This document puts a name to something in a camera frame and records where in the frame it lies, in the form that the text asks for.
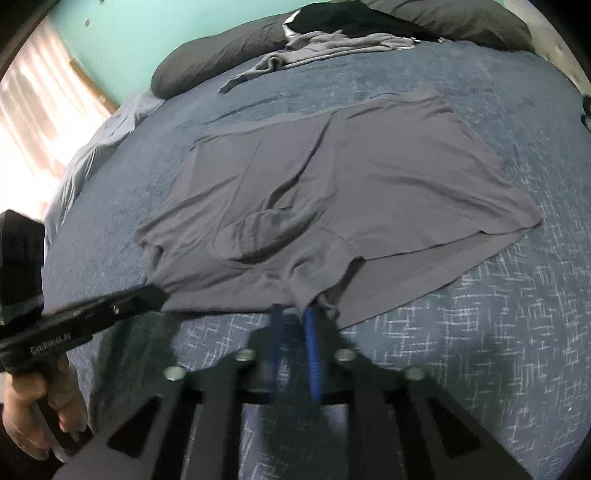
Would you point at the blue patterned bed sheet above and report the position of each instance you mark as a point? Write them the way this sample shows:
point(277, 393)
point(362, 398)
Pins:
point(508, 323)

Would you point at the wooden window frame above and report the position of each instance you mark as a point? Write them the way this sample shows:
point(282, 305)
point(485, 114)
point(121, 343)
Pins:
point(94, 85)

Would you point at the grey sweatshirt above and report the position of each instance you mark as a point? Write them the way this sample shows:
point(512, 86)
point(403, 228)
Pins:
point(323, 48)

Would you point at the light grey blanket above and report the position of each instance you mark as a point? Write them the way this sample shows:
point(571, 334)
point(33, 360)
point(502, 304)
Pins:
point(101, 143)

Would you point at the black garment with white trim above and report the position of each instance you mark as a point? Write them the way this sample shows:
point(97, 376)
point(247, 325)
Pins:
point(351, 16)

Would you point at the grey boxer briefs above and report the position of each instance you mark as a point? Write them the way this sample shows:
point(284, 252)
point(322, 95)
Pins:
point(346, 184)

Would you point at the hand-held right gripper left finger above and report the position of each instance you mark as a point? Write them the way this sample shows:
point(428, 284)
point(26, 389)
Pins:
point(277, 332)

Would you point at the person's left hand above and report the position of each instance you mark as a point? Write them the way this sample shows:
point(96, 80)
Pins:
point(23, 406)

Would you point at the pink curtain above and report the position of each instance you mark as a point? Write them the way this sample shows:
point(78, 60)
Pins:
point(37, 101)

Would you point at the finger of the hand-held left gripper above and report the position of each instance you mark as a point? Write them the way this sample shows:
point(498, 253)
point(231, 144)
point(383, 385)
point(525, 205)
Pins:
point(129, 304)

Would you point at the white tufted headboard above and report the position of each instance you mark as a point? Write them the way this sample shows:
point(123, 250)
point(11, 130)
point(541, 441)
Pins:
point(565, 50)

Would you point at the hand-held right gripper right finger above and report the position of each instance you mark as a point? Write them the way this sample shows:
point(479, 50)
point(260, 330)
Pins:
point(314, 350)

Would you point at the dark grey long pillow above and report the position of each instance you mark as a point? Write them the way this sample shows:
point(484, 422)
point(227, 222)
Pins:
point(212, 55)

